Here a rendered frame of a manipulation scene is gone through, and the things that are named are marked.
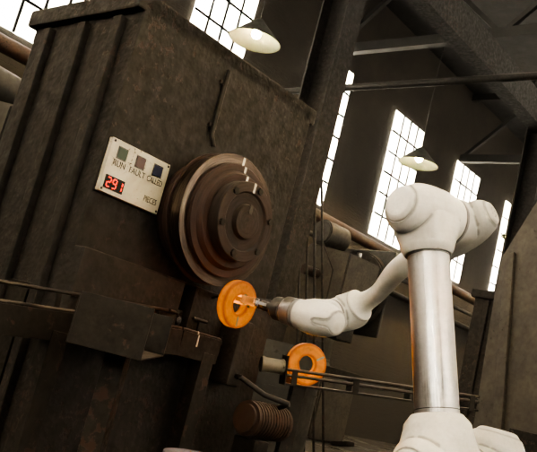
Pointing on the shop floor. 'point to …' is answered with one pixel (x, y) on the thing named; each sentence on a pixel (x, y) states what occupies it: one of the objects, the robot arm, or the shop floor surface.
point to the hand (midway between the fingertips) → (238, 299)
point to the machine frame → (117, 212)
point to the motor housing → (259, 426)
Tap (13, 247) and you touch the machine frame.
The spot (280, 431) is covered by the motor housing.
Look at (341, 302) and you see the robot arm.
